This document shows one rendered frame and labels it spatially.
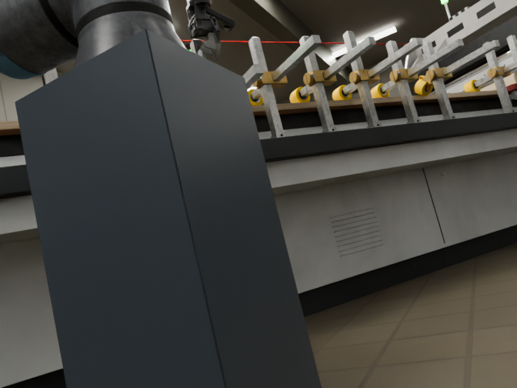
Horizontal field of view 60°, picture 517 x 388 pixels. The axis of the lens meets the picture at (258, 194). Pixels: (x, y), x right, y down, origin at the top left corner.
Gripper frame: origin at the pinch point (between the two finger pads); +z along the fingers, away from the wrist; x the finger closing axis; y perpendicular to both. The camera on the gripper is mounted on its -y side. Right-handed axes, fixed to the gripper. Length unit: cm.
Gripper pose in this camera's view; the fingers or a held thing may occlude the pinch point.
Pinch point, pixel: (218, 56)
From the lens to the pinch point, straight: 165.3
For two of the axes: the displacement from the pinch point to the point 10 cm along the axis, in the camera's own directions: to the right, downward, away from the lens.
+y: -8.6, 1.5, -4.8
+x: 4.5, -2.2, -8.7
